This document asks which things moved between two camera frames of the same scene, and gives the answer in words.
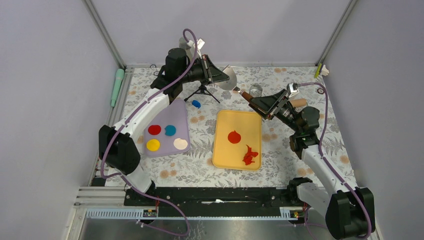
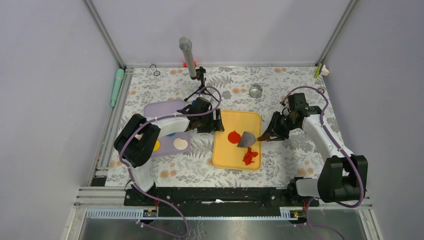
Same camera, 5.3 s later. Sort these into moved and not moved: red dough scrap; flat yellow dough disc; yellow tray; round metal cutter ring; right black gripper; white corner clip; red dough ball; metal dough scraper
Moved: metal dough scraper; right black gripper
Not moved: red dough scrap; round metal cutter ring; yellow tray; red dough ball; flat yellow dough disc; white corner clip
